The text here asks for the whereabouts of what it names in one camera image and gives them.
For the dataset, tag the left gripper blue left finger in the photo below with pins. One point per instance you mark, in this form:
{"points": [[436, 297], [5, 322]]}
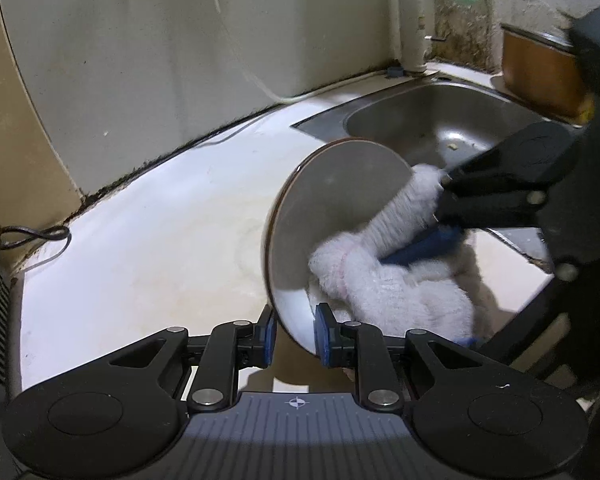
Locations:
{"points": [[257, 340]]}

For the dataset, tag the white pink dish cloth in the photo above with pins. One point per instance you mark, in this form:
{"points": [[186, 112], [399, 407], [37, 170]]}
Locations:
{"points": [[442, 295]]}

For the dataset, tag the white ceramic bowl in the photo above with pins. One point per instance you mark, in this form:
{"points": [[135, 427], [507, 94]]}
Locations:
{"points": [[339, 188]]}

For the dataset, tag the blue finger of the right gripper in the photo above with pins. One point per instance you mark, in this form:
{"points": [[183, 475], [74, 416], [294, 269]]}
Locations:
{"points": [[440, 176], [435, 242]]}

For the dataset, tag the stainless steel sink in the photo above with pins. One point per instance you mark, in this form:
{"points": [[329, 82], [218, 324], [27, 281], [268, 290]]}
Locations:
{"points": [[439, 121]]}

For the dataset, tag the copper coloured pot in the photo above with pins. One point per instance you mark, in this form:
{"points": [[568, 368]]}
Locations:
{"points": [[542, 70]]}

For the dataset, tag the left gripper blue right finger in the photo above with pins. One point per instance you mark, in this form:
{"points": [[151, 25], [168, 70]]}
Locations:
{"points": [[335, 342]]}

